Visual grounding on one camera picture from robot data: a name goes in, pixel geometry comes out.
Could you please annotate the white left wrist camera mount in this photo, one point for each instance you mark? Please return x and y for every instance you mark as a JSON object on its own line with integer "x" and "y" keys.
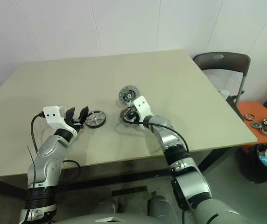
{"x": 54, "y": 116}

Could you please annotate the grey left robot leg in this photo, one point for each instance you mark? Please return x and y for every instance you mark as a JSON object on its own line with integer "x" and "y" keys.
{"x": 107, "y": 206}

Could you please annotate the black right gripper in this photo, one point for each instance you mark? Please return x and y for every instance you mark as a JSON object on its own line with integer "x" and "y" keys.
{"x": 133, "y": 116}

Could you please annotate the flat black strip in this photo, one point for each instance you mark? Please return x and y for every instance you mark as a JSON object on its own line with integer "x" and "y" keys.
{"x": 128, "y": 191}

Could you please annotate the grey robot leg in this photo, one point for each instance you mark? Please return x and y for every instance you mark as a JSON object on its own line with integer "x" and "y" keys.
{"x": 107, "y": 206}
{"x": 160, "y": 205}

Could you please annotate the grey right robot leg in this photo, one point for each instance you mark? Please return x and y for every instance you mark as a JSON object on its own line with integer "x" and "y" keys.
{"x": 160, "y": 205}

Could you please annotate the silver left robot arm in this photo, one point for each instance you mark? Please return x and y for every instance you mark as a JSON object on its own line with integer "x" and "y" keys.
{"x": 47, "y": 149}

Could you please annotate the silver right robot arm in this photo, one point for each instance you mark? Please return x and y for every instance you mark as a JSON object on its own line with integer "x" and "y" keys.
{"x": 194, "y": 184}

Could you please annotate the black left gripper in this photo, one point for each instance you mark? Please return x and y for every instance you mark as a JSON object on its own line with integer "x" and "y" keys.
{"x": 75, "y": 125}

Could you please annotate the black trash bin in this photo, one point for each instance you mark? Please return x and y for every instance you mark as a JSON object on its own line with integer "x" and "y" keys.
{"x": 250, "y": 163}

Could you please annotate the dark grey folding chair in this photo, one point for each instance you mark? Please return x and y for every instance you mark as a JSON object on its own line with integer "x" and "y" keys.
{"x": 222, "y": 61}

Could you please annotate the black-rimmed silver spoked rotor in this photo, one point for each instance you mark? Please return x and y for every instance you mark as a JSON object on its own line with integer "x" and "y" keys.
{"x": 96, "y": 119}

